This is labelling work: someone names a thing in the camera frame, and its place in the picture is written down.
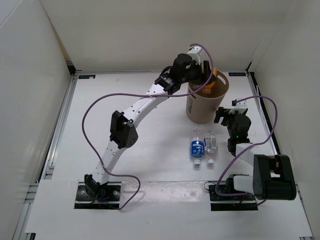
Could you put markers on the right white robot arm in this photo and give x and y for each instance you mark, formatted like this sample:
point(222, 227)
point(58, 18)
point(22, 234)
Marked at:
point(272, 177)

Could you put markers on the clear plastic bottle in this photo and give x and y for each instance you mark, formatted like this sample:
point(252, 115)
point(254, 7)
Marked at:
point(195, 87)

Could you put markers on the brown cylindrical bin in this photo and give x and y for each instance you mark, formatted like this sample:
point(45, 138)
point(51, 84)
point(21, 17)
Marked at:
point(201, 106)

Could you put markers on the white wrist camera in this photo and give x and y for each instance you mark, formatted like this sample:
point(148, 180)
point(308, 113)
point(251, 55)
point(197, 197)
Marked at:
point(196, 51)
point(239, 107)

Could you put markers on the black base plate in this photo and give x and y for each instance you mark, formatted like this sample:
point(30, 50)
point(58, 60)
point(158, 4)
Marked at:
point(109, 199)
point(229, 203)

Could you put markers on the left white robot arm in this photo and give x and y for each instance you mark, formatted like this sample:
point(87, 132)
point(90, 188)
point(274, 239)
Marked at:
point(124, 124)

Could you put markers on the blue label plastic bottle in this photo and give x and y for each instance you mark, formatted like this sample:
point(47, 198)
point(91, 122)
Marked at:
point(197, 147)

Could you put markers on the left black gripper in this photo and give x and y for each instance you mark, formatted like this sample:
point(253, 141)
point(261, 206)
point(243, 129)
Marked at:
point(201, 77)

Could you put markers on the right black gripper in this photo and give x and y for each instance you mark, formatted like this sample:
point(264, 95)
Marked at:
point(219, 113)

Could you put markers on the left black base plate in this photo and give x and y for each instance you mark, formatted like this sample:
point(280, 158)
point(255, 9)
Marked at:
point(109, 199)

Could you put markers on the orange plastic bottle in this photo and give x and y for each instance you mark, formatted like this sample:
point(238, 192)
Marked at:
point(208, 88)

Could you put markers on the small clear labelled bottle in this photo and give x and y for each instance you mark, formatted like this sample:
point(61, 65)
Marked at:
point(210, 148)

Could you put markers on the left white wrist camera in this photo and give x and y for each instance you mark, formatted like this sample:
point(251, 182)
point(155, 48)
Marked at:
point(196, 51)

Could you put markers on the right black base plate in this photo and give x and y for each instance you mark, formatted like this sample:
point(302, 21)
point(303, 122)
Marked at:
point(229, 203)

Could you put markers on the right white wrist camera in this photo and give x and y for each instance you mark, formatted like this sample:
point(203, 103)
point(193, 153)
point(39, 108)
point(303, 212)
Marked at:
point(239, 107)

